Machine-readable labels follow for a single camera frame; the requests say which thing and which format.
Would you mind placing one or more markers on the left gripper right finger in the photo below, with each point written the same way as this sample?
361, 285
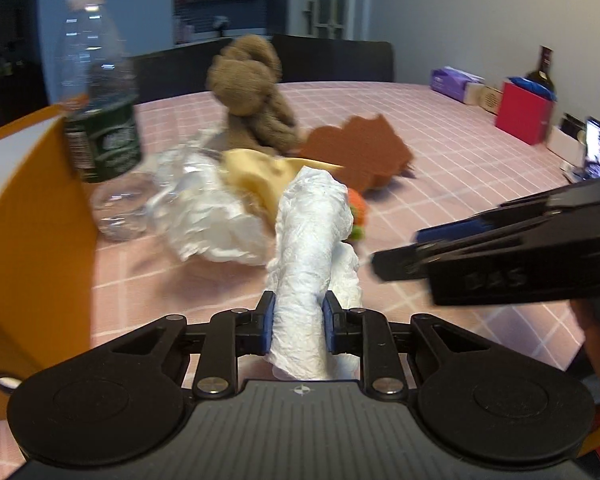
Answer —
343, 327

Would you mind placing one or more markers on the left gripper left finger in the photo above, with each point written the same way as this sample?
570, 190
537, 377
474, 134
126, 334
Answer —
254, 328

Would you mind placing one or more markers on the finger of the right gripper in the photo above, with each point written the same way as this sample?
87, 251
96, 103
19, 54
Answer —
478, 224
417, 261

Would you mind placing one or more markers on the white paper towel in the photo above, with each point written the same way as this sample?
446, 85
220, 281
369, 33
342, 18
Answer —
312, 256

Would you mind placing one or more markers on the pink checkered tablecloth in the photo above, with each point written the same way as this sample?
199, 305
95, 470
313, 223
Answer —
463, 165

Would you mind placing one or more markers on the red gift box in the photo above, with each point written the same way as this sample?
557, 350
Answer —
525, 110

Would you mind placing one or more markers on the brown sponge piece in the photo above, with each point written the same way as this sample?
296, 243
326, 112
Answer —
368, 152

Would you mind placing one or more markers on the small wooden speaker box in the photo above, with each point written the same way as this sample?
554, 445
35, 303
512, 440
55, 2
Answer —
488, 98

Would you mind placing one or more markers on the crumpled white plastic bag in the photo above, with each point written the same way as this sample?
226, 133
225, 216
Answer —
196, 211

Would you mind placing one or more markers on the purple tissue pack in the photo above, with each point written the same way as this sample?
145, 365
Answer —
456, 84

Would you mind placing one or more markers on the yellow cloth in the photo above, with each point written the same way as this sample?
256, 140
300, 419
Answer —
265, 177

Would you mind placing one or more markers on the dark wine bottle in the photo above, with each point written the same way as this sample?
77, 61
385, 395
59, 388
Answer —
541, 75

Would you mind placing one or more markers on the black chair right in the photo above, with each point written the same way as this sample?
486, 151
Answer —
309, 59

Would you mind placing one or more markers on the black chair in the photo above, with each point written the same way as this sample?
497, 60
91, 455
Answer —
175, 72
309, 59

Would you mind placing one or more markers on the orange cardboard box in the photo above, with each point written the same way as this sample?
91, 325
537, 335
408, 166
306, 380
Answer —
47, 249

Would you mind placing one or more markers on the brown knitted plush toy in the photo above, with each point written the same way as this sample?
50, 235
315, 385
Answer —
244, 78

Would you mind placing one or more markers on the black chair left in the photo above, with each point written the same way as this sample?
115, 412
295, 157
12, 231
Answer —
175, 72

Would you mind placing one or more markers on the clear plastic water bottle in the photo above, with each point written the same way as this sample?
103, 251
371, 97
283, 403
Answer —
97, 93

